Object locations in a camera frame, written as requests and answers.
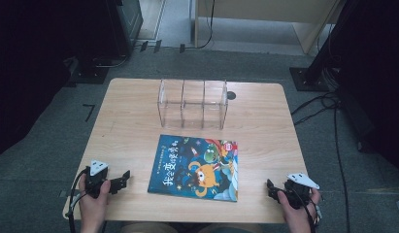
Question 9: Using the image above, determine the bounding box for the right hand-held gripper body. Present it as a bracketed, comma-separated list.
[277, 172, 320, 210]

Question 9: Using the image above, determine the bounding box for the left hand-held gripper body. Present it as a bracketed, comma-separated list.
[84, 159, 119, 199]

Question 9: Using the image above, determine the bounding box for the colourful children's picture book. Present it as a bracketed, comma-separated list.
[147, 134, 239, 203]

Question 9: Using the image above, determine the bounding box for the clear acrylic book rack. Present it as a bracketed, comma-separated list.
[156, 78, 229, 131]

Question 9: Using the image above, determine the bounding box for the person's right hand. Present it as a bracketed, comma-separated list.
[277, 186, 322, 227]

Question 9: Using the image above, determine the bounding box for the person's left hand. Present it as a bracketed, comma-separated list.
[78, 179, 112, 224]

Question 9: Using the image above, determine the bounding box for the person's right leg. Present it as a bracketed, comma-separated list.
[199, 222, 263, 233]

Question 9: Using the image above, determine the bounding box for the dark curtain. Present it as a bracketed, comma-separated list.
[329, 0, 399, 183]

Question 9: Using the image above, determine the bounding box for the black cabinet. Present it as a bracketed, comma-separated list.
[104, 0, 145, 60]

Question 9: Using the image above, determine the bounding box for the light wooden furniture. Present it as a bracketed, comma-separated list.
[192, 0, 347, 55]

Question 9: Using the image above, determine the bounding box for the right hand-held gripper cable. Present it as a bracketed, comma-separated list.
[293, 188, 323, 233]

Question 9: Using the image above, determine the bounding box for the hand-held gripper cable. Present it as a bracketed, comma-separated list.
[293, 188, 323, 233]
[67, 167, 91, 233]

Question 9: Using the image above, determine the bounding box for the left hand-held gripper cable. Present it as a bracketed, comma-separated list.
[67, 167, 91, 233]

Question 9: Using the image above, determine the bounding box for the black floor cable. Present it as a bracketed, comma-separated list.
[290, 91, 351, 233]

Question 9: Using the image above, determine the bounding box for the black stand base plate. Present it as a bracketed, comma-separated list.
[288, 66, 331, 93]
[70, 65, 110, 87]

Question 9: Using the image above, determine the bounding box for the black stand post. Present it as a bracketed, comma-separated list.
[305, 0, 353, 83]

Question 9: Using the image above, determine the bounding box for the black hanging cable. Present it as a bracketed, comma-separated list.
[183, 0, 216, 50]

